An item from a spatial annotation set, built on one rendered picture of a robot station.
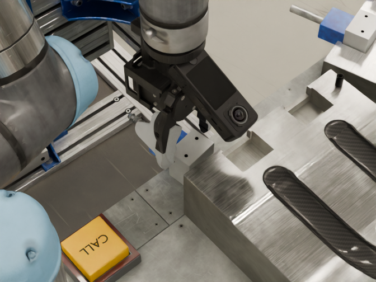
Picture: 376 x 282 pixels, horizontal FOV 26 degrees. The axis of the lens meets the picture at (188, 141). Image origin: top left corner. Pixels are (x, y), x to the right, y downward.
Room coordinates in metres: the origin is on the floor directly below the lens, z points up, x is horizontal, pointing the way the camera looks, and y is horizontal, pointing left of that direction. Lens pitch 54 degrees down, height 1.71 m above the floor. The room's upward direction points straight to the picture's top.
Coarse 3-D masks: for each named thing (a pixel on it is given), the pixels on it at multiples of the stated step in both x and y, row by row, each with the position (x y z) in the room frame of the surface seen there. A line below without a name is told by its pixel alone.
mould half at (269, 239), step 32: (352, 96) 0.68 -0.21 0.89; (256, 128) 0.62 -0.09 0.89; (288, 128) 0.62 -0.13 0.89; (320, 128) 0.62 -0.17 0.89; (224, 160) 0.57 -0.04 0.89; (288, 160) 0.57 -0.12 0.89; (320, 160) 0.58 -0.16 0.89; (192, 192) 0.54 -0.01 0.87; (224, 192) 0.53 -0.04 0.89; (256, 192) 0.53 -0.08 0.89; (320, 192) 0.53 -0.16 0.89; (352, 192) 0.53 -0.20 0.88; (224, 224) 0.50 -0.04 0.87; (256, 224) 0.48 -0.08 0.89; (288, 224) 0.49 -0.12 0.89; (352, 224) 0.49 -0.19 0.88; (256, 256) 0.45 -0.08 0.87; (288, 256) 0.44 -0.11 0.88; (320, 256) 0.45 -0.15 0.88
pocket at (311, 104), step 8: (312, 88) 0.69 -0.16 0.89; (304, 96) 0.69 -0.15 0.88; (312, 96) 0.69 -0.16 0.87; (320, 96) 0.68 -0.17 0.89; (296, 104) 0.67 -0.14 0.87; (304, 104) 0.68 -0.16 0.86; (312, 104) 0.68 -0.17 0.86; (320, 104) 0.68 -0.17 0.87; (328, 104) 0.67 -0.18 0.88; (296, 112) 0.67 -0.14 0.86; (304, 112) 0.67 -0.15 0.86; (312, 112) 0.67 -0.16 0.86; (320, 112) 0.67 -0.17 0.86; (304, 120) 0.66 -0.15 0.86; (312, 120) 0.66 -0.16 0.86
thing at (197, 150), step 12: (132, 120) 0.68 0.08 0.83; (192, 132) 0.64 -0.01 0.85; (180, 144) 0.62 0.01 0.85; (192, 144) 0.62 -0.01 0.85; (204, 144) 0.62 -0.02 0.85; (180, 156) 0.61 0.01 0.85; (192, 156) 0.61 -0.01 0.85; (204, 156) 0.61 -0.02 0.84; (180, 168) 0.60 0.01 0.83; (180, 180) 0.60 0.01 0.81
